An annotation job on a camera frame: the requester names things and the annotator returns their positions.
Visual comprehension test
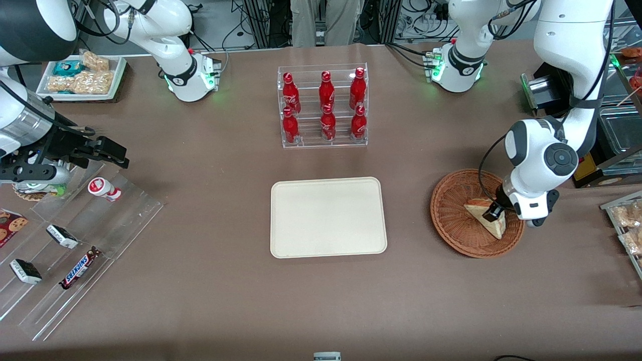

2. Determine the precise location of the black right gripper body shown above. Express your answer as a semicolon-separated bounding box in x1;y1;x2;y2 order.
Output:
34;124;102;167

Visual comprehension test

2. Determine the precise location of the triangular sandwich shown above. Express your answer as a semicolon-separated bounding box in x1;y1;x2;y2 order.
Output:
463;198;508;241

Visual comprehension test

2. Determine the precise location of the brown wicker basket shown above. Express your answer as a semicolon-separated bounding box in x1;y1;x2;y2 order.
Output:
430;168;526;259

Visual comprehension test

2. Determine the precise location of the white snack tray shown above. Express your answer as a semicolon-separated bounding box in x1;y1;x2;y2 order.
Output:
36;54;128;103

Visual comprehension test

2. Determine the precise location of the grey tray with bread packs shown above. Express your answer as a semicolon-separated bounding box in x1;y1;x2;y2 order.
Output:
600;191;642;281

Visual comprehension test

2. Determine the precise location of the beige plastic tray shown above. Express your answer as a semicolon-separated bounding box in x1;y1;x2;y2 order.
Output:
270;176;388;259

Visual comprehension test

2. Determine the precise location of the red white yogurt bottle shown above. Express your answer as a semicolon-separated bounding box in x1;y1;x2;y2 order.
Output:
88;177;122;203

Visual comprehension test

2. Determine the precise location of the green white packet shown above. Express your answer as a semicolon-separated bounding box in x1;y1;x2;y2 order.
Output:
31;183;67;198

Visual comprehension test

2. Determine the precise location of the clear acrylic tiered shelf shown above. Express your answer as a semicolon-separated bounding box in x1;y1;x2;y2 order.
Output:
0;160;166;342

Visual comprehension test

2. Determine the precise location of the large rice cracker pack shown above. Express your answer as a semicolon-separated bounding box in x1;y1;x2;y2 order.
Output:
47;70;115;96

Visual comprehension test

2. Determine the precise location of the small wicker coaster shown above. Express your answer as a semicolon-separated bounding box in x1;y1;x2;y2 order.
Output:
13;187;50;202

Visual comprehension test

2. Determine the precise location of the teal snack packet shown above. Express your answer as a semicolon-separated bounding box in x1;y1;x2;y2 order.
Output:
53;60;84;77

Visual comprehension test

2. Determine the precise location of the small rice cracker pack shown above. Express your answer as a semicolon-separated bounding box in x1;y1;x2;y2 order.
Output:
80;50;110;72

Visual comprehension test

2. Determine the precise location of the black white snack pack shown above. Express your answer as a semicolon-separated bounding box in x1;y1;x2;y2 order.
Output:
10;259;43;285
46;224;80;250

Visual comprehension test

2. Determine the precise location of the chocolate chip cookie package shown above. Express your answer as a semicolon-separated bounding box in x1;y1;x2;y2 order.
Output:
0;209;30;249

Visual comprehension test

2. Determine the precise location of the wrapped bread pack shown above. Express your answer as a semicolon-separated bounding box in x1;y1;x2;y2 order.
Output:
611;201;642;229
620;228;642;256

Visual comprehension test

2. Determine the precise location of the black food warmer appliance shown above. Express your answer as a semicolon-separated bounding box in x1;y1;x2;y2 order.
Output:
521;19;642;189

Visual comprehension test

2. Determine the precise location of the snickers chocolate bar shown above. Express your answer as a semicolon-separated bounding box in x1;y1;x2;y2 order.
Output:
59;247;101;290

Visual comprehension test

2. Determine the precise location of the clear plastic food container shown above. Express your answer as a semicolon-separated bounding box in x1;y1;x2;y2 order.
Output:
601;58;630;106
598;105;642;157

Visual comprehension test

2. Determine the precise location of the red cola bottle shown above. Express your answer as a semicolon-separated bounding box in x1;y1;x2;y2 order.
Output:
282;107;300;145
319;71;336;108
351;105;368;141
349;67;367;110
282;73;302;114
320;104;337;141

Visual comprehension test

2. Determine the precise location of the clear acrylic bottle rack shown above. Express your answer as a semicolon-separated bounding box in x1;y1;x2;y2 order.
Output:
277;63;369;149

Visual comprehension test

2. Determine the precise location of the person in khaki trousers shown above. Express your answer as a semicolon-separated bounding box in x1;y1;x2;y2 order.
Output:
290;0;363;48

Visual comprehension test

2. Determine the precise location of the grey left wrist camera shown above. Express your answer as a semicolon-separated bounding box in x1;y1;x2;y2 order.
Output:
525;189;560;228

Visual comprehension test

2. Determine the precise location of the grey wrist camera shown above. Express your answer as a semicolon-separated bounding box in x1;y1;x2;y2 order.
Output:
525;189;560;228
0;163;71;186

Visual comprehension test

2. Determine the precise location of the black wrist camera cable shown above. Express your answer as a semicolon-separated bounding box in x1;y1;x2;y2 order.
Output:
478;0;616;201

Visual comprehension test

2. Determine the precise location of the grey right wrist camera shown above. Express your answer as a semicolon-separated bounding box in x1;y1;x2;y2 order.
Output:
0;163;71;186

